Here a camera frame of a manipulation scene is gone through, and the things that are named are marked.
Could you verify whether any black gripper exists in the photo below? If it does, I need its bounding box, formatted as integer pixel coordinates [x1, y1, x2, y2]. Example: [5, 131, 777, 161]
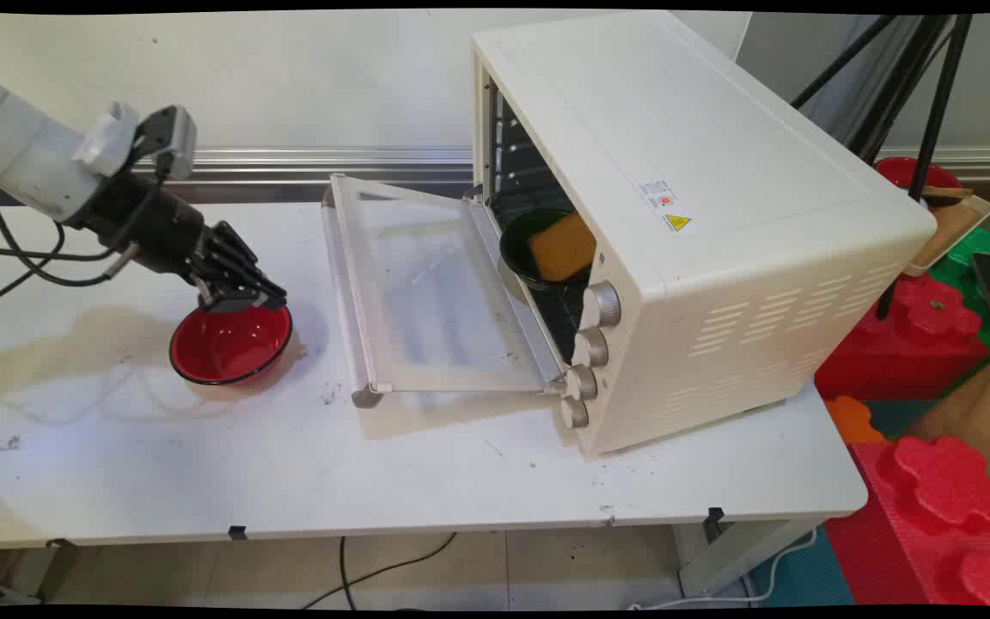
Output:
[74, 170, 290, 314]

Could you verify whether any red bowl with black rim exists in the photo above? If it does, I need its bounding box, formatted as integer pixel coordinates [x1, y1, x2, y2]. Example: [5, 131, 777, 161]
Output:
[168, 302, 295, 386]

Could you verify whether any glass oven door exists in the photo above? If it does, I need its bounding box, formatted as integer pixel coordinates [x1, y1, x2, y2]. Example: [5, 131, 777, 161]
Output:
[321, 173, 568, 409]

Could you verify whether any orange sponge block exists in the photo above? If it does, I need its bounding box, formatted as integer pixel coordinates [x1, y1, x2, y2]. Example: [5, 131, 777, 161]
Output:
[528, 211, 598, 283]

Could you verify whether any cream toaster oven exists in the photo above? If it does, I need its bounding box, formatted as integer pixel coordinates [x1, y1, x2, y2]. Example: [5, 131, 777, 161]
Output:
[471, 10, 939, 457]

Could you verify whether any orange foam piece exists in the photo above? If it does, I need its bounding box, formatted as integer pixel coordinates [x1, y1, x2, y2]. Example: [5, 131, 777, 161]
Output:
[822, 395, 888, 445]

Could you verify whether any blue floor mat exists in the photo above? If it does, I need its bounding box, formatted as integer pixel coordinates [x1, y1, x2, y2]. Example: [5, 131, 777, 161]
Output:
[753, 526, 855, 608]

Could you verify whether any red bowl on tray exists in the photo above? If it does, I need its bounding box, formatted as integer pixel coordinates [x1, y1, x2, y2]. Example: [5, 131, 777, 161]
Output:
[875, 156, 964, 209]

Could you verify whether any beige tray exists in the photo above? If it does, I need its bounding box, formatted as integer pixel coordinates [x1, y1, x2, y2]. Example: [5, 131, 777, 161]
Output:
[901, 193, 990, 278]

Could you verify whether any green foam block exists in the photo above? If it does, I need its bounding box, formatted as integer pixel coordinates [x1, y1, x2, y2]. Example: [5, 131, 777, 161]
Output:
[927, 227, 990, 358]

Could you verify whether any large red foam block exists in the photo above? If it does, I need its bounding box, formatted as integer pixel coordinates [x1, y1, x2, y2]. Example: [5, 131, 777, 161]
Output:
[823, 434, 990, 608]

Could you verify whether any aluminium rail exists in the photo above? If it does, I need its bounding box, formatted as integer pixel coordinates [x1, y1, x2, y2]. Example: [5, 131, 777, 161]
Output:
[130, 144, 475, 187]

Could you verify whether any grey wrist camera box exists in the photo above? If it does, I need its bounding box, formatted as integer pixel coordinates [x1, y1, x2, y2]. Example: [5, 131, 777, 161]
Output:
[73, 101, 199, 182]

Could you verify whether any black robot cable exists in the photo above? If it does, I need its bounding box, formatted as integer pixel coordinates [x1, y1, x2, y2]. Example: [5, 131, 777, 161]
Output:
[0, 172, 161, 314]

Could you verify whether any black floor cable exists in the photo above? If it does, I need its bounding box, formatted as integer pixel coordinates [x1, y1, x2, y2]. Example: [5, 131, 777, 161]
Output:
[302, 532, 458, 611]

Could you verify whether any white floor cable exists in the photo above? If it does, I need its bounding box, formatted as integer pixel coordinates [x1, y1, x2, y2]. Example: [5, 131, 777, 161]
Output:
[628, 526, 819, 611]

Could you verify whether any black camera tripod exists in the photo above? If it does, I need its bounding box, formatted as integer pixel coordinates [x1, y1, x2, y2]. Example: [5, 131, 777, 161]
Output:
[791, 13, 974, 322]

